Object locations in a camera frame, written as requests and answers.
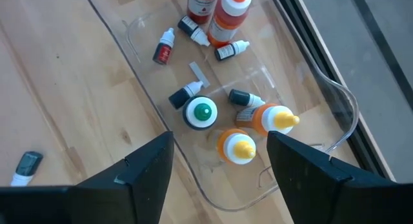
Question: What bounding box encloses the small grey sticker strip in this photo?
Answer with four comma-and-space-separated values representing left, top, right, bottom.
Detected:
188, 61, 211, 88

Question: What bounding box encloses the small black dropper bottle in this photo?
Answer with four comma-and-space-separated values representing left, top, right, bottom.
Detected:
214, 39, 251, 62
10, 150, 44, 187
168, 80, 205, 110
177, 15, 211, 47

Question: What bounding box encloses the red-orange bottle orange tip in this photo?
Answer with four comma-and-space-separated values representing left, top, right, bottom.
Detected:
207, 0, 253, 49

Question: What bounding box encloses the clear plastic bin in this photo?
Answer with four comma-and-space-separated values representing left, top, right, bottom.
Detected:
83, 0, 359, 212

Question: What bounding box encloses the small dark teal dropper bottle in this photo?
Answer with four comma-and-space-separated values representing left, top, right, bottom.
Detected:
228, 88, 267, 108

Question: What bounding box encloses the orange bottle yellow tip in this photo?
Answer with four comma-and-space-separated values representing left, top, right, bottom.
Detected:
234, 103, 301, 137
216, 128, 257, 165

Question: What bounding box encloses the green bottle green tip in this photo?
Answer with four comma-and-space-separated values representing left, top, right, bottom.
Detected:
182, 95, 219, 131

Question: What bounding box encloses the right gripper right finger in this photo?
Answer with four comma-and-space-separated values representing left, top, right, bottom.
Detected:
267, 130, 413, 224

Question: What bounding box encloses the dark red bottle red tip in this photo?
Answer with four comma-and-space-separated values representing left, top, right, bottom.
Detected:
186, 0, 220, 25

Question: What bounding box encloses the small red dropper bottle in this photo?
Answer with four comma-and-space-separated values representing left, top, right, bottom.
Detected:
152, 27, 176, 65

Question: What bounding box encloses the black aluminium table frame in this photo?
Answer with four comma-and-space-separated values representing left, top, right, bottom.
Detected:
270, 0, 396, 183

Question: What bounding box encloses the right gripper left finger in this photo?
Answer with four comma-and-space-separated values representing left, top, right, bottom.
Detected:
0, 130, 176, 224

